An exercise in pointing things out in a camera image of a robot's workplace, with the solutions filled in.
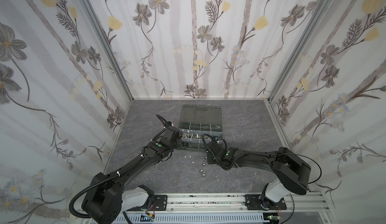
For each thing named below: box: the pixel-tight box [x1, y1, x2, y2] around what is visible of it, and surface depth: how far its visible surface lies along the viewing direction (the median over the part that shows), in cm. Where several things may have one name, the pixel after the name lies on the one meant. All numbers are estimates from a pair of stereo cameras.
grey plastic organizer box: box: [179, 104, 223, 151], surface depth 103 cm
